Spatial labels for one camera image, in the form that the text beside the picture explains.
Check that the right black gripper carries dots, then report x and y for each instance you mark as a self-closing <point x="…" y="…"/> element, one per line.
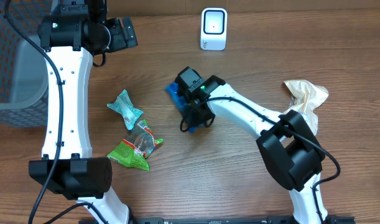
<point x="193" y="121"/>

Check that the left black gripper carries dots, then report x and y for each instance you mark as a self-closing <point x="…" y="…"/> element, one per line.
<point x="121" y="42"/>

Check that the blue snack bar wrapper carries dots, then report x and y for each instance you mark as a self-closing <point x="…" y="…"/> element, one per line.
<point x="181" y="105"/>

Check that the light green wipes packet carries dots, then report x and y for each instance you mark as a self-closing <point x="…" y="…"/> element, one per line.
<point x="126" y="109"/>

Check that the green snack bag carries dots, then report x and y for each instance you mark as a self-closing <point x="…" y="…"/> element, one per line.
<point x="136" y="147"/>

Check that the beige snack pouch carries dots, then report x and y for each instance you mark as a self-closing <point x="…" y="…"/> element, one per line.
<point x="305" y="98"/>

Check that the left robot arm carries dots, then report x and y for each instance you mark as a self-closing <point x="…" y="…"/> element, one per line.
<point x="70" y="36"/>

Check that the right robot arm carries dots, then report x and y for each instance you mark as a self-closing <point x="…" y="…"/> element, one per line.
<point x="289" y="149"/>

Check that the white barcode scanner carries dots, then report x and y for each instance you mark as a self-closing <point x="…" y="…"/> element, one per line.
<point x="213" y="34"/>

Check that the grey plastic mesh basket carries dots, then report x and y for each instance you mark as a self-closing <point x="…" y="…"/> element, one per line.
<point x="23" y="71"/>

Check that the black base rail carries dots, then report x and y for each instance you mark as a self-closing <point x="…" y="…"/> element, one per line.
<point x="269" y="220"/>

